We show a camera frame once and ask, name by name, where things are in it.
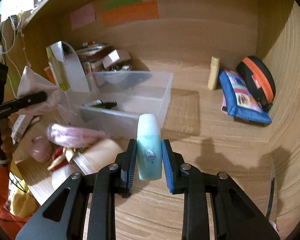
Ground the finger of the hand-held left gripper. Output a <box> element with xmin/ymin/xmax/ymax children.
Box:
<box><xmin>0</xmin><ymin>91</ymin><xmax>47</xmax><ymax>121</ymax></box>

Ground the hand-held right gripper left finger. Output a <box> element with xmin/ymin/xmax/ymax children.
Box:
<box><xmin>15</xmin><ymin>139</ymin><xmax>137</xmax><ymax>240</ymax></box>

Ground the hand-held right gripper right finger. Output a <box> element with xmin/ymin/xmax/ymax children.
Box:
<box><xmin>161</xmin><ymin>139</ymin><xmax>280</xmax><ymax>240</ymax></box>

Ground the white plastic bag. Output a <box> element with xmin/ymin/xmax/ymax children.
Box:
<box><xmin>16</xmin><ymin>66</ymin><xmax>68</xmax><ymax>113</ymax></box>

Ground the teal plastic bottle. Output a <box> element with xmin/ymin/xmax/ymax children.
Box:
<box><xmin>136</xmin><ymin>114</ymin><xmax>163</xmax><ymax>181</ymax></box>

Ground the clear jar with cream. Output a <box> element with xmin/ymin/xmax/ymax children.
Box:
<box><xmin>74</xmin><ymin>138</ymin><xmax>126</xmax><ymax>176</ymax></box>

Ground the pink round toy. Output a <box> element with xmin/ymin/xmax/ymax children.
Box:
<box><xmin>31</xmin><ymin>135</ymin><xmax>53</xmax><ymax>165</ymax></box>

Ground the pink rope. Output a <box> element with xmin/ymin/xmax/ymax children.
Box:
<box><xmin>46</xmin><ymin>123</ymin><xmax>110</xmax><ymax>147</ymax></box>

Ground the red felt ornament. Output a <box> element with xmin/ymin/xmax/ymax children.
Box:
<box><xmin>51</xmin><ymin>146</ymin><xmax>69</xmax><ymax>167</ymax></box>

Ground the clear plastic storage box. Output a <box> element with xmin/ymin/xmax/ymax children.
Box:
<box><xmin>77</xmin><ymin>70</ymin><xmax>174</xmax><ymax>138</ymax></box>

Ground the white power strip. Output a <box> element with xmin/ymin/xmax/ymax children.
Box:
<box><xmin>11</xmin><ymin>114</ymin><xmax>35</xmax><ymax>142</ymax></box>

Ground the yellow-green carton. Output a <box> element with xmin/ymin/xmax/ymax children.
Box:
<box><xmin>45</xmin><ymin>45</ymin><xmax>68</xmax><ymax>92</ymax></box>

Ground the wooden desk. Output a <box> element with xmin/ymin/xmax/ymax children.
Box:
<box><xmin>14</xmin><ymin>55</ymin><xmax>282</xmax><ymax>240</ymax></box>

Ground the white paper sheet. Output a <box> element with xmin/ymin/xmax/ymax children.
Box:
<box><xmin>46</xmin><ymin>41</ymin><xmax>91</xmax><ymax>93</ymax></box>

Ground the gold metal clip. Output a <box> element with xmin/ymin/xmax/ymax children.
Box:
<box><xmin>47</xmin><ymin>149</ymin><xmax>77</xmax><ymax>172</ymax></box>

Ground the black dropper bottle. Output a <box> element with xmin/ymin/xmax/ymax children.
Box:
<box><xmin>81</xmin><ymin>100</ymin><xmax>118</xmax><ymax>109</ymax></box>

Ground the pile of printed packets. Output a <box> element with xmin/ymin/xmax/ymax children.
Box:
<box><xmin>75</xmin><ymin>41</ymin><xmax>115</xmax><ymax>73</ymax></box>

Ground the small white box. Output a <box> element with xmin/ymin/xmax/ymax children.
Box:
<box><xmin>102</xmin><ymin>50</ymin><xmax>132</xmax><ymax>67</ymax></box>

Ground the blue patchwork pouch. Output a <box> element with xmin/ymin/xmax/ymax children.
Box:
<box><xmin>218</xmin><ymin>69</ymin><xmax>272</xmax><ymax>124</ymax></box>

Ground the pink sticky note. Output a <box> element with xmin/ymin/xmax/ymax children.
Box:
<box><xmin>70</xmin><ymin>3</ymin><xmax>96</xmax><ymax>30</ymax></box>

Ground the yellow cloth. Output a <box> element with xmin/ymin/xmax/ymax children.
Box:
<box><xmin>8</xmin><ymin>160</ymin><xmax>40</xmax><ymax>218</ymax></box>

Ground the cream tube bottle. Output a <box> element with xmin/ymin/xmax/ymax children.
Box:
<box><xmin>207</xmin><ymin>56</ymin><xmax>220</xmax><ymax>90</ymax></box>

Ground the black case with orange zip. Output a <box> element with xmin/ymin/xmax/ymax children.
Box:
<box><xmin>235</xmin><ymin>56</ymin><xmax>276</xmax><ymax>113</ymax></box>

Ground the orange sticky note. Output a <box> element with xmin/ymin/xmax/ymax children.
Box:
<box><xmin>100</xmin><ymin>0</ymin><xmax>160</xmax><ymax>26</ymax></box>

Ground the green sticky note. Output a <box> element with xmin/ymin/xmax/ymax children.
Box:
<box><xmin>102</xmin><ymin>0</ymin><xmax>143</xmax><ymax>11</ymax></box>

